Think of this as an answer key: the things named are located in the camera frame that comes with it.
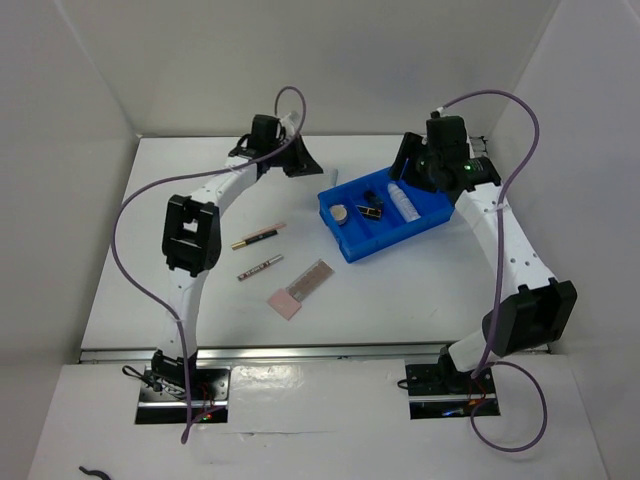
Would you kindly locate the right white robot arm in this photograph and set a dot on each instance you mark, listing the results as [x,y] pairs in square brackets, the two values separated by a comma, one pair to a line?
[465,355]

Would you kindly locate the blue plastic organizer tray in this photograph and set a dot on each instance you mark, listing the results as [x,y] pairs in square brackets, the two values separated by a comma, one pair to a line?
[361,237]

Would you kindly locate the light blue white pen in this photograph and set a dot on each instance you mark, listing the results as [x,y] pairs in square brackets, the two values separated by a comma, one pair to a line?
[332,178]

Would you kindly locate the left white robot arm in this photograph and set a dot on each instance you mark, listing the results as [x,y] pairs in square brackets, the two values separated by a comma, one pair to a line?
[192,240]

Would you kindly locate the brown eyeshadow palette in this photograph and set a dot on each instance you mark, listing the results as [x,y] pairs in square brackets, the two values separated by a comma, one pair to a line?
[309,280]

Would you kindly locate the pink highlighter stick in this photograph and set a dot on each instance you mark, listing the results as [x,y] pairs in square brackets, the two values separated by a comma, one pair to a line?
[274,227]

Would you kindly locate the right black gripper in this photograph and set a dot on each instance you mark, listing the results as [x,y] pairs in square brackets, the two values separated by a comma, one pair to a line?
[408,147]

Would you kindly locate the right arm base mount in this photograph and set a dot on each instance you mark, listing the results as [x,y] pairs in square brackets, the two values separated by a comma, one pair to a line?
[431,395]

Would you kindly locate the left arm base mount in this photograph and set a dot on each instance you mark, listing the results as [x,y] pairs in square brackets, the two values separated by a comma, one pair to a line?
[161,403]

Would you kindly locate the aluminium front rail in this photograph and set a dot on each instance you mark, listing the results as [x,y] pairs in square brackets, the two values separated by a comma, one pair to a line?
[275,353]

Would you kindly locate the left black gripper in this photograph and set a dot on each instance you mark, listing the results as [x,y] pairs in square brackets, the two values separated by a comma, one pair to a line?
[304,164]

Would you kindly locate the clear white lotion bottle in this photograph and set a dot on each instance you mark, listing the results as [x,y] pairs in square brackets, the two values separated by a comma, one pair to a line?
[402,203]

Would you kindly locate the pink square compact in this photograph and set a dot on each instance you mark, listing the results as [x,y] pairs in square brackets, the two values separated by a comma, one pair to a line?
[284,304]

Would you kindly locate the black gold lipstick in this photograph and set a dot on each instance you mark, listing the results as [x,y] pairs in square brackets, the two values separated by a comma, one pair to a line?
[373,200]
[370,213]

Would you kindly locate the green gold makeup pen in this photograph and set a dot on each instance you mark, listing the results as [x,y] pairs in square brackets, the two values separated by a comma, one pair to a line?
[254,239]

